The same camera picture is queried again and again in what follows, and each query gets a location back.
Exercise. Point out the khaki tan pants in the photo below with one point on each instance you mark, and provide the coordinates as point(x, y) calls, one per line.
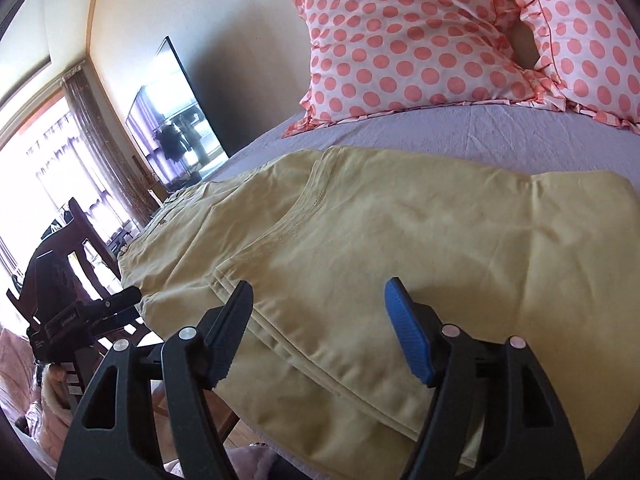
point(553, 258)

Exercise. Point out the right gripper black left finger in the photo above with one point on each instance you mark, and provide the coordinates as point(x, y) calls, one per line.
point(113, 434)

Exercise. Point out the brown window curtain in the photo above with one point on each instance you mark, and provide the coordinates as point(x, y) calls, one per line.
point(129, 187)

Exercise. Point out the dark wooden chair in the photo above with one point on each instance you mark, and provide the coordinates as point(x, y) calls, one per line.
point(68, 242)

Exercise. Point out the pink polka dot pillow near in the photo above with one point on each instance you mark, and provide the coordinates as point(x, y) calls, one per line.
point(374, 57)

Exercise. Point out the pink polka dot pillow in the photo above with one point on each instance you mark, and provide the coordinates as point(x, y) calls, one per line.
point(588, 58)
point(374, 57)

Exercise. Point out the pink polka dot pillow far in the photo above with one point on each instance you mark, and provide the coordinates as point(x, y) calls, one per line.
point(588, 58)

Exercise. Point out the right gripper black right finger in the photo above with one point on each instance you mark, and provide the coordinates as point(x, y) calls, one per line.
point(494, 413)

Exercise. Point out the lavender bed sheet mattress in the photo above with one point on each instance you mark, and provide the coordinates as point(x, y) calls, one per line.
point(512, 137)

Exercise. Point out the black flat screen television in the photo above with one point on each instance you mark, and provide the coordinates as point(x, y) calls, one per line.
point(168, 125)

